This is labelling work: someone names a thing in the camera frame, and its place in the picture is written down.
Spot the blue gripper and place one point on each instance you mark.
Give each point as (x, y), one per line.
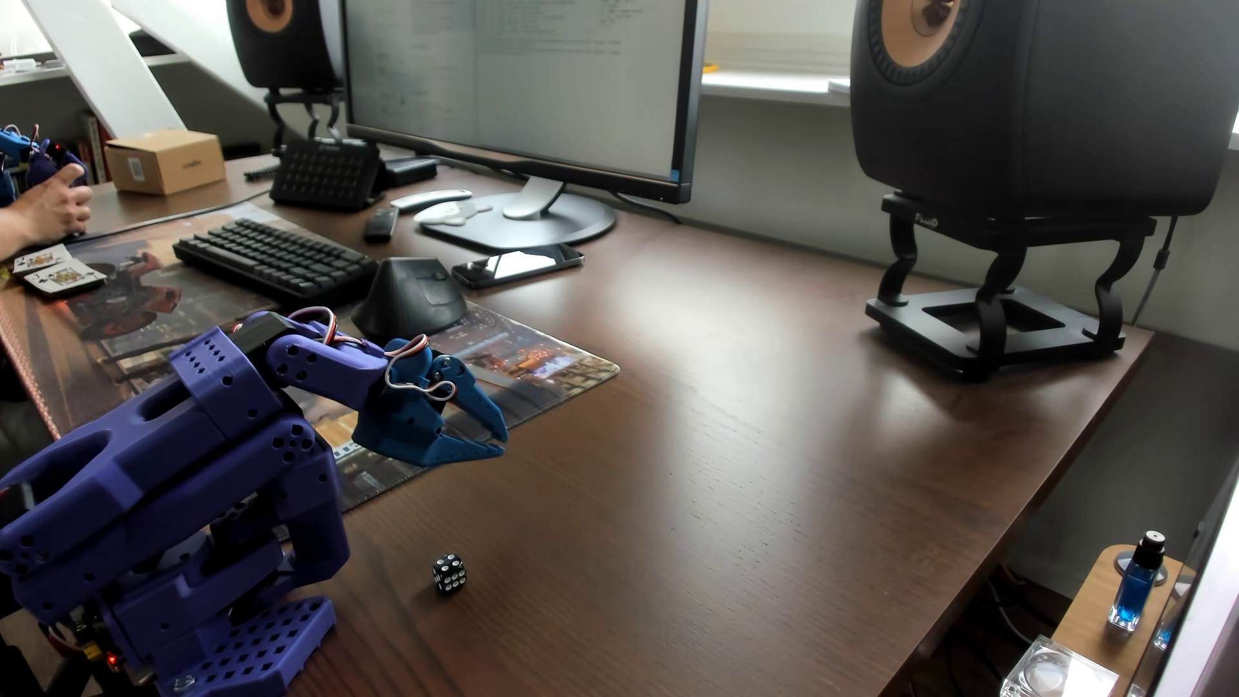
(413, 423)

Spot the dark blue dice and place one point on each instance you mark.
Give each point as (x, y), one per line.
(449, 574)

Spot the blue purple leader arm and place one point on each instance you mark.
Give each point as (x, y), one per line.
(15, 145)

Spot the person's forearm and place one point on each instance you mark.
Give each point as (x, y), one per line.
(10, 237)

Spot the purple robot arm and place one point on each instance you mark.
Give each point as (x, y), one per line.
(194, 465)

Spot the person's hand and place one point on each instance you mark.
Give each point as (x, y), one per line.
(53, 213)

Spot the printed desk mat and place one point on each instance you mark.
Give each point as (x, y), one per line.
(523, 363)

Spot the black vertical mouse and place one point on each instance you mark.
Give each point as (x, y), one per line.
(411, 295)

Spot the black smartphone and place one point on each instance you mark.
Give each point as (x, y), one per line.
(518, 264)

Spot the white flat gadget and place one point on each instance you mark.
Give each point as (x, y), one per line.
(445, 213)

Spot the black remote control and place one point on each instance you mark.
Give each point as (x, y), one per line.
(380, 224)

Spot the silver remote control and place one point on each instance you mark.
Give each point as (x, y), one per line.
(431, 198)

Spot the black keyboard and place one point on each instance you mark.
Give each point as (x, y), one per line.
(271, 257)

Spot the black desk dock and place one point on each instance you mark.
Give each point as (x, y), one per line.
(411, 170)

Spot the black perforated keypad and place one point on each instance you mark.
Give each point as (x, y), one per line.
(324, 174)

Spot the computer monitor with stand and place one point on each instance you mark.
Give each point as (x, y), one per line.
(523, 87)

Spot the small black speaker stand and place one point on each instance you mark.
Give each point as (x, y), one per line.
(305, 96)

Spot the cardboard box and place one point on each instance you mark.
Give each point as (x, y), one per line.
(169, 165)

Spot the small black speaker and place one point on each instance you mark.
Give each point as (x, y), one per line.
(281, 53)

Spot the playing card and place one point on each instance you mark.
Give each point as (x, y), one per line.
(39, 257)
(66, 279)

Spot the controller circuit board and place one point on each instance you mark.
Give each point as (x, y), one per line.
(92, 650)

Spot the white window sill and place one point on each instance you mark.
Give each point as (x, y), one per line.
(774, 85)

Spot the row of books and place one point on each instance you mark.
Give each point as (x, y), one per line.
(94, 145)

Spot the white slanted beam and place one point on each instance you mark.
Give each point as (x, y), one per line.
(97, 68)

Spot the large black speaker stand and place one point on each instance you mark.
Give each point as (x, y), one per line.
(968, 334)

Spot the clear glass cube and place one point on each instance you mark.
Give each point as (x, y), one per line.
(1055, 673)

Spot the wooden side shelf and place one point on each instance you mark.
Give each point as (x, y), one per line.
(1089, 620)

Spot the large black speaker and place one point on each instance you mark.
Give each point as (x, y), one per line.
(1045, 106)

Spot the blue liquid bottle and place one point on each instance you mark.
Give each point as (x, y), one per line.
(1132, 590)

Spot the white furniture panel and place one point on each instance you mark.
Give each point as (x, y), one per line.
(1210, 620)

